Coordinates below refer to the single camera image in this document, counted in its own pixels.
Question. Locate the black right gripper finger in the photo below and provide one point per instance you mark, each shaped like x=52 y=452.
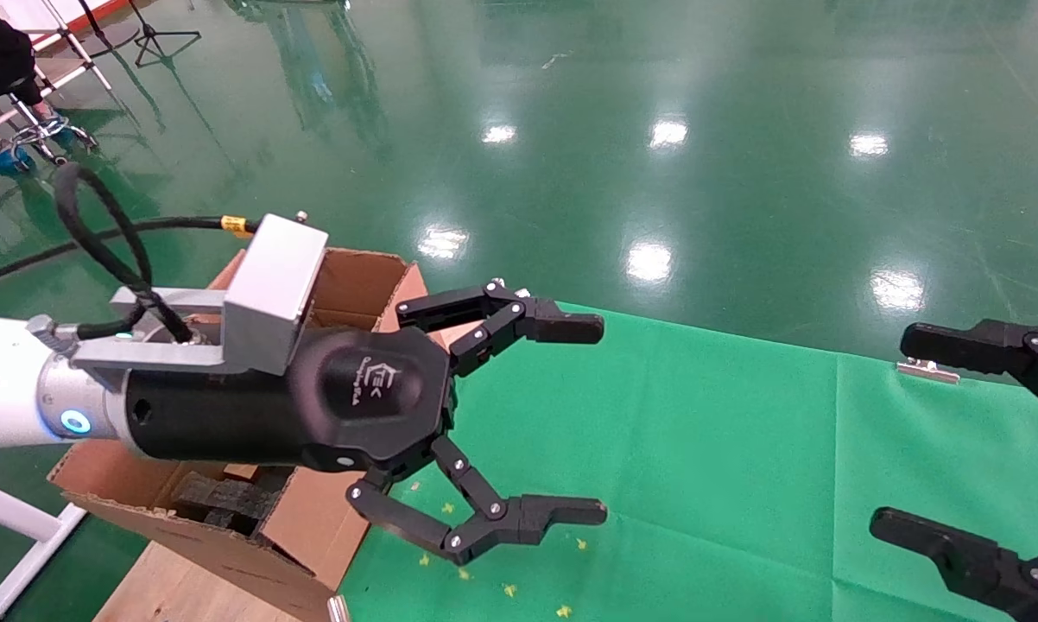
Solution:
x=985 y=345
x=968 y=566

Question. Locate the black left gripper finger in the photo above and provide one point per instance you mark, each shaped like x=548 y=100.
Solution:
x=528 y=516
x=528 y=318

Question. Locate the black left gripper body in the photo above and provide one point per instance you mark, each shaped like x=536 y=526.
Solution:
x=251 y=419

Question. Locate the large open cardboard carton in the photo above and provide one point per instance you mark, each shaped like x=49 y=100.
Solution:
x=312 y=527

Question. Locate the silver metal clip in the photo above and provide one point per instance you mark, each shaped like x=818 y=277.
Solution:
x=338 y=610
x=927 y=371

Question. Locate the black foam block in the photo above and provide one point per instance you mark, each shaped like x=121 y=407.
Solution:
x=225 y=501

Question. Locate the green table cloth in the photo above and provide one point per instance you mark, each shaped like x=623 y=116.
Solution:
x=743 y=484

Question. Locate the chrome stool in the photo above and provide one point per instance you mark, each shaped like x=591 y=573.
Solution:
x=40 y=131

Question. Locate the black tripod stand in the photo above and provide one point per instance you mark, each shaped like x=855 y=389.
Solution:
x=150 y=34

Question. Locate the black round base stand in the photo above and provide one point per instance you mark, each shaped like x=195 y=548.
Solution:
x=113 y=39

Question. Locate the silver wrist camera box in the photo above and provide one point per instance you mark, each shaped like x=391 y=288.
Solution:
x=273 y=281

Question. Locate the white frame bar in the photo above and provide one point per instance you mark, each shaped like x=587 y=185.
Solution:
x=9 y=510

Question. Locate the white tube frame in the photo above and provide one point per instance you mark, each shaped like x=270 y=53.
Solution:
x=89 y=60

